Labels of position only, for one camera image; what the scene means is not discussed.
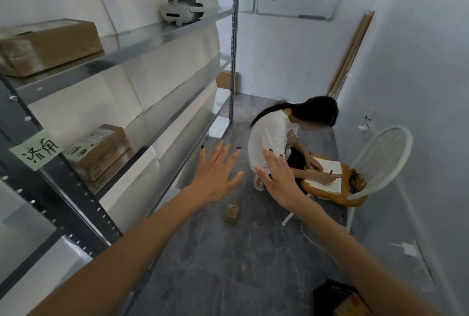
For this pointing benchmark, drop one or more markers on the person's left hand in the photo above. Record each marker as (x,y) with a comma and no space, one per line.
(210,176)

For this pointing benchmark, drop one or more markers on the person's right hand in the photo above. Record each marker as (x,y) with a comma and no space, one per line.
(284,184)

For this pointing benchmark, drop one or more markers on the person's right middle finger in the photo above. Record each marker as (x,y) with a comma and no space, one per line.
(283,162)

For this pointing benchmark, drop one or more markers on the person's left little finger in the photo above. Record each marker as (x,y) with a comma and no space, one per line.
(203,156)

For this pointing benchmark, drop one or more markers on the person's left thumb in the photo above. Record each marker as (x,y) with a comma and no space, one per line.
(236,178)

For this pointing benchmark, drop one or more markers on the person's right thumb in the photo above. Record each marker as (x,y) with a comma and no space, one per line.
(262,175)

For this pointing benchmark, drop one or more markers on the person's left middle finger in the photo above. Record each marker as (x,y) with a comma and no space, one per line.
(225,153)

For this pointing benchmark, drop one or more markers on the person's left forearm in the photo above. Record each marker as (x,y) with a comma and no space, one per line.
(121,253)

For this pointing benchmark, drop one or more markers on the person's right forearm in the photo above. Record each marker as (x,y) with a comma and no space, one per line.
(351,253)

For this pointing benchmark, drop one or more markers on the small wooden block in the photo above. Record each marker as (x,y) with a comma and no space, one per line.
(232,212)

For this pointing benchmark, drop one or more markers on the open white notebook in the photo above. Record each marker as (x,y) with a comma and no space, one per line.
(326,178)

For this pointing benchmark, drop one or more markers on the black pen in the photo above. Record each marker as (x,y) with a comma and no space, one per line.
(335,173)

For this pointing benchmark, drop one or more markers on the small brown cardboard box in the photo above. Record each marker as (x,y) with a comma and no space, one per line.
(225,80)

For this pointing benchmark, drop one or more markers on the white chair with wooden seat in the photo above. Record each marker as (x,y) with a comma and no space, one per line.
(377,165)

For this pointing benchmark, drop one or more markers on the cardboard box with green label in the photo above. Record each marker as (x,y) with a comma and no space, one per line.
(99,151)

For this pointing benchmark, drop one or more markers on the metal shelf rack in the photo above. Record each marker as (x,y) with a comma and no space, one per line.
(110,107)

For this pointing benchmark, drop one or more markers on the long wooden strips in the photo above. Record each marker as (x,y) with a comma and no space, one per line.
(350,54)

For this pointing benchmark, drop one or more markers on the black plastic crate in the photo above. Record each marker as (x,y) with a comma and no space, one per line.
(331,295)

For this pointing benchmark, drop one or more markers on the white headset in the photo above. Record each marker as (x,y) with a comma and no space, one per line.
(181,10)

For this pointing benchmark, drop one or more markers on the white power adapter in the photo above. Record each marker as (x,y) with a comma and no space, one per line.
(409,248)

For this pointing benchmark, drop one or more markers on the brown box in crate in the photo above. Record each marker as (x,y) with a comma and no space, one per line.
(353,304)

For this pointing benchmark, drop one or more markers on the green paper note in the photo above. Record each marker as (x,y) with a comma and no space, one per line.
(36,150)

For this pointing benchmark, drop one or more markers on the large brown cardboard box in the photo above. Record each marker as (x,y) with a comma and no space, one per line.
(47,46)

